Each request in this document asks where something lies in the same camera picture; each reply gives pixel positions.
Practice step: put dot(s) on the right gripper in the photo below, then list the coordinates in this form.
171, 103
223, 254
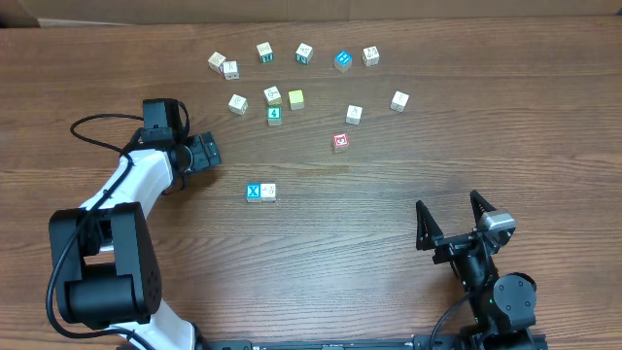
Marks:
452, 246

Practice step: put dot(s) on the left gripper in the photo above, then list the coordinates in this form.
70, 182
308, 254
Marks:
201, 156

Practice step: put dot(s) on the blue X block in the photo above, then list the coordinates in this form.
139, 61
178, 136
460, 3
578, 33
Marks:
253, 192

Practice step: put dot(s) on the plain wooden block front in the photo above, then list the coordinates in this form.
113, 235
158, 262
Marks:
268, 192

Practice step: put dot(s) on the plain wooden block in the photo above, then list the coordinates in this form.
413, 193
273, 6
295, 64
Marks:
238, 104
268, 192
216, 62
399, 101

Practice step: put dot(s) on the wooden letter A block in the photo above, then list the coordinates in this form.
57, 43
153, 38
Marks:
354, 114

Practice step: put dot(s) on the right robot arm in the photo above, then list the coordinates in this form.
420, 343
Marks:
503, 307

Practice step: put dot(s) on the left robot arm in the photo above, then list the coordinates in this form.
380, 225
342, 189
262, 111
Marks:
105, 277

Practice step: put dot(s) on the plain wooden block left-middle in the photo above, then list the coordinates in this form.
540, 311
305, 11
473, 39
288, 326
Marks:
238, 104

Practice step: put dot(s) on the green number 4 block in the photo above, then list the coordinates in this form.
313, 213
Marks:
274, 115

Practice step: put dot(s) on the wooden block red-edged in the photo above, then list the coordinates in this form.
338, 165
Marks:
231, 70

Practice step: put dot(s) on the plain wooden block far-left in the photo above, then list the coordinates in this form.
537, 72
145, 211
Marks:
216, 62

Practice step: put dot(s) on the wooden block yellow side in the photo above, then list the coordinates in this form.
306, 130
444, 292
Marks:
272, 96

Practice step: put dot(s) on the yellow top block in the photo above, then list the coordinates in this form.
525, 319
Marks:
296, 99

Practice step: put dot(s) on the wooden block green H side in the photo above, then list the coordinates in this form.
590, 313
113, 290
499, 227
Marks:
265, 52

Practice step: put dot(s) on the plain wooden block right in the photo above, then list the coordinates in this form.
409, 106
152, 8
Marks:
399, 101

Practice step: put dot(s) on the red number 3 block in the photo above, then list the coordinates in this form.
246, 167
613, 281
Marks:
340, 142

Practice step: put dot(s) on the wooden block teal side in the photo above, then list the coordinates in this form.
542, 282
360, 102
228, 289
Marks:
304, 53

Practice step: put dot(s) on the blue top block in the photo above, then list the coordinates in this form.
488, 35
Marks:
343, 61

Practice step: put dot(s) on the wooden block far right top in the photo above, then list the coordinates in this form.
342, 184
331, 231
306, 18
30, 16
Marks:
371, 56

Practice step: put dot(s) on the cardboard strip at table back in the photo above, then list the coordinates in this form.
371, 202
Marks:
33, 13

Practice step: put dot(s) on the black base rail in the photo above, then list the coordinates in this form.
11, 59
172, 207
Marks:
340, 345

